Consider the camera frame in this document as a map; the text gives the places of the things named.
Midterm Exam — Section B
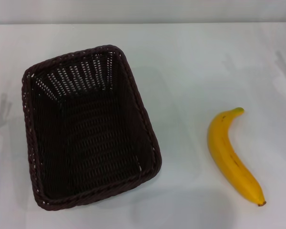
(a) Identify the yellow banana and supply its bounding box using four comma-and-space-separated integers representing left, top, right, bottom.
207, 107, 267, 207

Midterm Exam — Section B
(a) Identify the dark brown woven basket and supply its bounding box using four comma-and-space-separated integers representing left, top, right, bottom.
20, 44, 163, 212

